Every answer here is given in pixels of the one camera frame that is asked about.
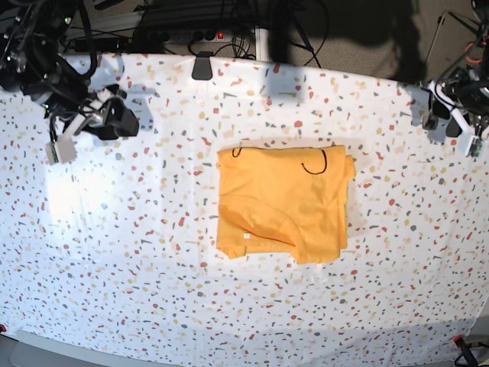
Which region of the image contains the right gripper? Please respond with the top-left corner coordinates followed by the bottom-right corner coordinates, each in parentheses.
top-left (45, 86), bottom-right (139, 164)

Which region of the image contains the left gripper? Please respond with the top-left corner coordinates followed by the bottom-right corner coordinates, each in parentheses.
top-left (422, 80), bottom-right (488, 158)

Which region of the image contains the yellow orange T-shirt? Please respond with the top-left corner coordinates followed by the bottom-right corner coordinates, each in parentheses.
top-left (216, 146), bottom-right (355, 265)

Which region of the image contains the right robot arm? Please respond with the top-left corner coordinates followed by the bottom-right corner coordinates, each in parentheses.
top-left (1, 1), bottom-right (140, 164)

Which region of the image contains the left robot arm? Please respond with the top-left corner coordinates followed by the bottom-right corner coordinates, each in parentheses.
top-left (423, 1), bottom-right (488, 158)

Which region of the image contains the white power strip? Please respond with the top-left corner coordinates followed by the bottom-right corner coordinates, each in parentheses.
top-left (148, 29), bottom-right (233, 44)

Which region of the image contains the black table clamp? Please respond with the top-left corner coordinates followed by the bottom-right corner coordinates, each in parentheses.
top-left (192, 51), bottom-right (213, 81)

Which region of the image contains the white terrazzo pattern tablecloth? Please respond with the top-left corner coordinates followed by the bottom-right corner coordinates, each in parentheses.
top-left (1, 54), bottom-right (488, 366)

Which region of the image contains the red black clamp right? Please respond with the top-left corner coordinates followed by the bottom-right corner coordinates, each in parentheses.
top-left (453, 335), bottom-right (478, 367)

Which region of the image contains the white aluminium frame post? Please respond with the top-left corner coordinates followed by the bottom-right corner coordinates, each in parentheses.
top-left (254, 27), bottom-right (270, 62)

